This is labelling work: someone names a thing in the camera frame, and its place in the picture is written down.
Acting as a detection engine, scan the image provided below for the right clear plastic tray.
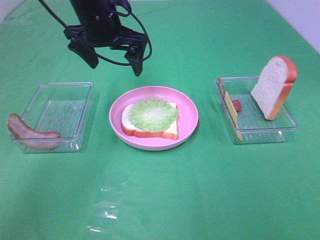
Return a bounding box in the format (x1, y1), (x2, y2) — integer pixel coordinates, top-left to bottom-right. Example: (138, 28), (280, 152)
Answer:
(214, 76), (298, 144)

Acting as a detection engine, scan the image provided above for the pink round plate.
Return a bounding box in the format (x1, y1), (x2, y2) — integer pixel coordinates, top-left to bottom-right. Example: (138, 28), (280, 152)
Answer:
(109, 86), (199, 151)

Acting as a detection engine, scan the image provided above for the toast bread slice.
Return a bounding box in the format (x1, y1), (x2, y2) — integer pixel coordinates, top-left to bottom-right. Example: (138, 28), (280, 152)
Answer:
(121, 103), (179, 140)
(251, 55), (298, 121)

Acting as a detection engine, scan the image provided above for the bacon strip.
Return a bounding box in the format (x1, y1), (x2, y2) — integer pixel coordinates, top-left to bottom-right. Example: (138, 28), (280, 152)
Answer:
(6, 113), (61, 150)

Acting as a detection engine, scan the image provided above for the left clear plastic tray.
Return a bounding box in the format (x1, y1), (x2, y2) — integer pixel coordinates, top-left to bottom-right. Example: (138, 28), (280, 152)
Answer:
(10, 82), (97, 153)

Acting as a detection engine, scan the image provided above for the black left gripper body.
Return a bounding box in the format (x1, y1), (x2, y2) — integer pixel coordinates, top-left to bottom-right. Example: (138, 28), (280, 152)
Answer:
(64, 14), (147, 54)

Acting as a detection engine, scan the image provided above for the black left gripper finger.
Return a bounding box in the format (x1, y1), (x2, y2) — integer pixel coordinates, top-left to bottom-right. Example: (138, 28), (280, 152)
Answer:
(124, 49), (145, 77)
(67, 41), (99, 69)

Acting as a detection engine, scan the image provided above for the black cable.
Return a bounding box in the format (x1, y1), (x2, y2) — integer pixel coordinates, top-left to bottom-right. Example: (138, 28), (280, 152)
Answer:
(37, 0), (153, 66)

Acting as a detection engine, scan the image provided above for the yellow cheese slice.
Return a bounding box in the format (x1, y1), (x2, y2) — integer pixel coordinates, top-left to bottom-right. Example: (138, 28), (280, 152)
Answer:
(224, 91), (243, 143)

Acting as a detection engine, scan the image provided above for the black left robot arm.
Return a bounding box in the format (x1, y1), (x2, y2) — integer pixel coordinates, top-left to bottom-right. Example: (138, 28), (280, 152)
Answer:
(64, 0), (150, 77)

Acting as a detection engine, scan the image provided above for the green lettuce leaf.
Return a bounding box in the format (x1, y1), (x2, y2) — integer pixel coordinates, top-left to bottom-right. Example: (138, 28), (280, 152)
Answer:
(128, 97), (179, 133)

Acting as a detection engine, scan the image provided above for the clear plastic tray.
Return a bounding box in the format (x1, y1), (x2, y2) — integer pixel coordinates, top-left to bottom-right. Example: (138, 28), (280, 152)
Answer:
(214, 76), (298, 144)
(10, 82), (97, 153)

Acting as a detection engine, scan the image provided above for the green tablecloth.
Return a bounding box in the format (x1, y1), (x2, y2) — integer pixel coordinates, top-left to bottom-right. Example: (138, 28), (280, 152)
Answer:
(0, 0), (320, 240)

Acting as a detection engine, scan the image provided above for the clear plastic film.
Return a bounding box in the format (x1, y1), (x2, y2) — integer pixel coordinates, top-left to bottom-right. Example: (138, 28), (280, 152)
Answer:
(86, 172), (129, 240)

